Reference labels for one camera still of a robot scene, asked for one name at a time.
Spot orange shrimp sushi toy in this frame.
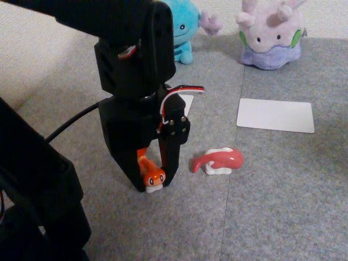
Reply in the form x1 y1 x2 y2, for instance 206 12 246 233
136 148 167 194

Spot pink tuna sushi toy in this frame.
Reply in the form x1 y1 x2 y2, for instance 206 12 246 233
190 146 245 176

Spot blue Wooper plush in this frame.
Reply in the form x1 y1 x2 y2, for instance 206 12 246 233
162 0 224 65

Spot lilac Goomy plush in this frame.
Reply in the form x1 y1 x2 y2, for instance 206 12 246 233
235 0 308 71

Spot white rectangular card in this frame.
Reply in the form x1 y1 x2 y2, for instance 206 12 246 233
181 94 195 116
235 98 315 134

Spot red white black servo cable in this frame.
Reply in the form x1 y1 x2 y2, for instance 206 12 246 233
117 40 142 60
156 84 206 134

